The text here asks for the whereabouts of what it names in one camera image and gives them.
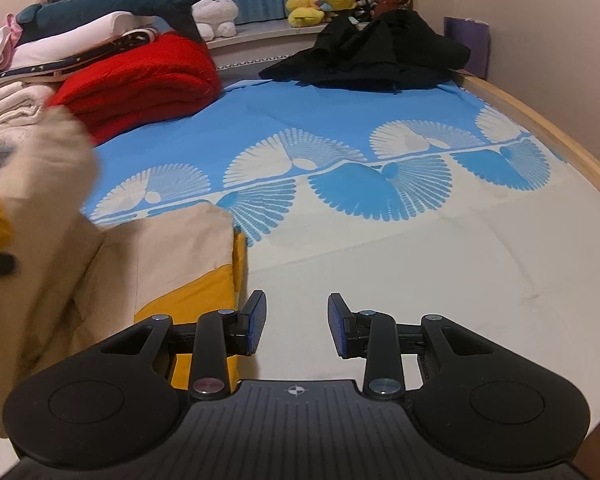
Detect red folded knit sweater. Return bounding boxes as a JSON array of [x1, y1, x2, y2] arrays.
[[46, 32, 221, 145]]

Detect blue white patterned bedsheet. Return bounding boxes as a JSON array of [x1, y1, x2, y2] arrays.
[[84, 82, 600, 420]]

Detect yellow plush toys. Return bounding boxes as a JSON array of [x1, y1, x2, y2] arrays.
[[285, 0, 356, 28]]

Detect dark teal shark plush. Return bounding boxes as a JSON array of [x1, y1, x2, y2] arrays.
[[16, 0, 202, 44]]

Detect purple box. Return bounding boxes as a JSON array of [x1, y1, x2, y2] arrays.
[[443, 16, 491, 79]]

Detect black clothes pile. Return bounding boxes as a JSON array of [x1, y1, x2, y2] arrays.
[[260, 10, 470, 92]]

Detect white plush toy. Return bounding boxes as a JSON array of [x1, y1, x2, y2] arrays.
[[192, 0, 239, 42]]

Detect beige and mustard jacket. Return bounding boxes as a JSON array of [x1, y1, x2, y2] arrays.
[[0, 107, 247, 436]]

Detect stack of folded light clothes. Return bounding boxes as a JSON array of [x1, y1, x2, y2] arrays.
[[0, 14, 57, 168]]

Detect wooden bed frame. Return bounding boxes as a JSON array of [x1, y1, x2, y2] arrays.
[[453, 70, 600, 479]]

